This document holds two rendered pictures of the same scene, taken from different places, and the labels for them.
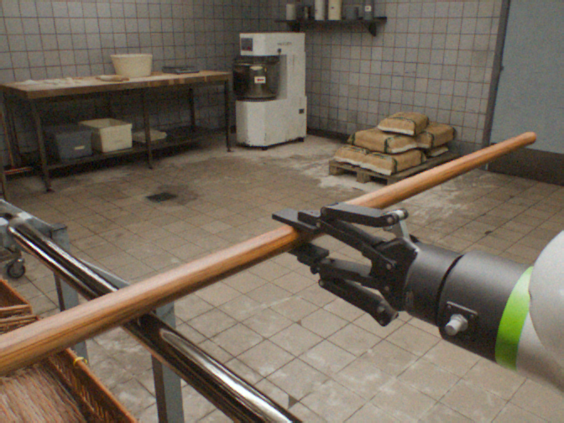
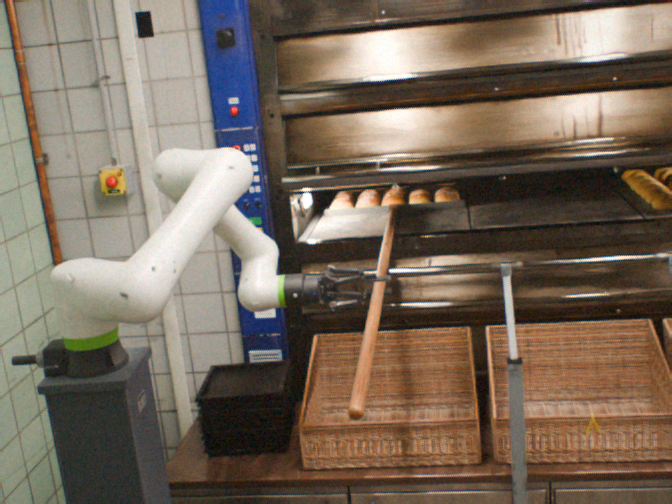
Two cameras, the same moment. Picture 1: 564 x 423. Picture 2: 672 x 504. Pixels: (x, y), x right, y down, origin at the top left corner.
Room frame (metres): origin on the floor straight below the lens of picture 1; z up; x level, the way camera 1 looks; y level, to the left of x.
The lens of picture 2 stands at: (2.31, -1.45, 1.88)
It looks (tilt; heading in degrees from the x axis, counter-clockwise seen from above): 15 degrees down; 144
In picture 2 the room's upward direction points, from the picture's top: 6 degrees counter-clockwise
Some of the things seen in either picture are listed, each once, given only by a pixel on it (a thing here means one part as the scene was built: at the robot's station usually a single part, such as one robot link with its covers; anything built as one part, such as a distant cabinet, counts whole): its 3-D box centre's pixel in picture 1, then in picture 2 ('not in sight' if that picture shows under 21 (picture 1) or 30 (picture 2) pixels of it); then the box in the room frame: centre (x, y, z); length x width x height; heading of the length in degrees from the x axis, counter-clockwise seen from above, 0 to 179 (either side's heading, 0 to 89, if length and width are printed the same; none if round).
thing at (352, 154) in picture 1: (364, 151); not in sight; (4.89, -0.83, 0.22); 0.62 x 0.36 x 0.15; 140
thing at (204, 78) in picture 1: (129, 121); not in sight; (5.29, 1.62, 0.45); 2.20 x 0.80 x 0.90; 135
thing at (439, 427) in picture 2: not in sight; (391, 394); (0.32, 0.19, 0.72); 0.56 x 0.49 x 0.28; 46
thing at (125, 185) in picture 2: not in sight; (116, 180); (-0.48, -0.30, 1.46); 0.10 x 0.07 x 0.10; 45
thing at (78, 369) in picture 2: not in sight; (70, 354); (0.47, -0.87, 1.23); 0.26 x 0.15 x 0.06; 49
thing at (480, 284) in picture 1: (482, 305); (297, 290); (0.40, -0.18, 1.19); 0.12 x 0.06 x 0.09; 136
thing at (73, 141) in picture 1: (65, 140); not in sight; (4.80, 2.12, 0.35); 0.50 x 0.36 x 0.24; 45
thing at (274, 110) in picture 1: (266, 91); not in sight; (6.16, 0.19, 0.66); 0.92 x 0.59 x 1.32; 135
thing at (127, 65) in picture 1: (133, 65); not in sight; (5.46, 1.57, 1.01); 0.43 x 0.42 x 0.21; 135
